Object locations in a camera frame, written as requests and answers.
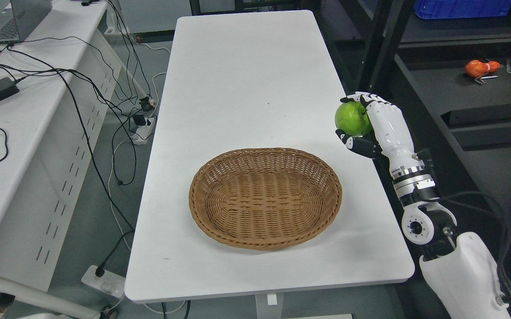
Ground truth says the blue storage bin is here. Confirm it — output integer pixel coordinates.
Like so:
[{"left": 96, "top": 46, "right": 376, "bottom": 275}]
[{"left": 414, "top": 0, "right": 511, "bottom": 19}]

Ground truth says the grey laptop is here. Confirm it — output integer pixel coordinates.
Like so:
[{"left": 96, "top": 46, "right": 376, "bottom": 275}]
[{"left": 0, "top": 0, "right": 53, "bottom": 44}]

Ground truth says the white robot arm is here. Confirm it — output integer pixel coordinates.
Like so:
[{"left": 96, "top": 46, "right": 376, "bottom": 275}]
[{"left": 390, "top": 161, "right": 510, "bottom": 319}]

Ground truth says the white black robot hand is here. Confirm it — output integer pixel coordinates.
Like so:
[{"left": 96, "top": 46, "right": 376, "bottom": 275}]
[{"left": 340, "top": 91, "right": 425, "bottom": 175}]

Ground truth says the white centre table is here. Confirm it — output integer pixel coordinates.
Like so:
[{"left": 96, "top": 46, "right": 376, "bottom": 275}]
[{"left": 125, "top": 11, "right": 415, "bottom": 303}]

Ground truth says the orange toy on shelf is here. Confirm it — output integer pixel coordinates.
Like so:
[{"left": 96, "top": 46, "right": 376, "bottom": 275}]
[{"left": 464, "top": 60, "right": 501, "bottom": 85}]

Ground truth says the green apple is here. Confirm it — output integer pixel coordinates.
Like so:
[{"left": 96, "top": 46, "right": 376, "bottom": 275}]
[{"left": 334, "top": 101, "right": 373, "bottom": 136}]

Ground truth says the brown wicker basket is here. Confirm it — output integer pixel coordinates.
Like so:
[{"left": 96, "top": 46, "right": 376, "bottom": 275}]
[{"left": 189, "top": 148, "right": 342, "bottom": 251}]

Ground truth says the white far power strip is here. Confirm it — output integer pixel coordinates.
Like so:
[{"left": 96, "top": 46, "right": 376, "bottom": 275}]
[{"left": 132, "top": 117, "right": 156, "bottom": 145}]

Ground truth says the white floor power strip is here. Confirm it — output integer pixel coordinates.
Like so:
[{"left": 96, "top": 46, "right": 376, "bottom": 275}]
[{"left": 80, "top": 265, "right": 125, "bottom": 298}]

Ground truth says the white left desk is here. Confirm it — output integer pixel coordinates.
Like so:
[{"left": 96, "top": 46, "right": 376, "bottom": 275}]
[{"left": 0, "top": 0, "right": 122, "bottom": 319}]

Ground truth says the black power adapter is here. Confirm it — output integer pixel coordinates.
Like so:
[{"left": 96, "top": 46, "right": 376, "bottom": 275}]
[{"left": 0, "top": 77, "right": 20, "bottom": 101}]

